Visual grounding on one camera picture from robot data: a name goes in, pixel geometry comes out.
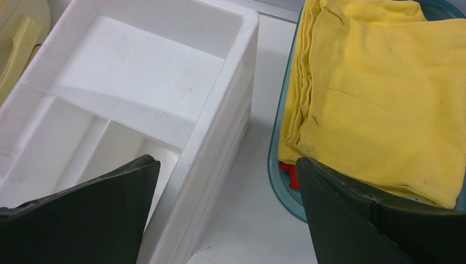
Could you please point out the white plastic drawer organizer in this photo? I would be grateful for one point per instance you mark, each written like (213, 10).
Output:
(115, 80)

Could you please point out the teal transparent plastic tray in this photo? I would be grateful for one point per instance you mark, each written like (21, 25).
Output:
(279, 173)

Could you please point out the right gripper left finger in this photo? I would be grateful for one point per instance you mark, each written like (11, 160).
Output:
(99, 221)

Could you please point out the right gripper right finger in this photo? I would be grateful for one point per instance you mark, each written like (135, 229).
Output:
(352, 222)

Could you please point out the yellow garment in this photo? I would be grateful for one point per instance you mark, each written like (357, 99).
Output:
(377, 92)

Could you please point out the yellow hard-shell suitcase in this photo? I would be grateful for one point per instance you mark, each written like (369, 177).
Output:
(24, 27)

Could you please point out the red white striped garment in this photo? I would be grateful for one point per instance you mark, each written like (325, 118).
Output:
(290, 175)

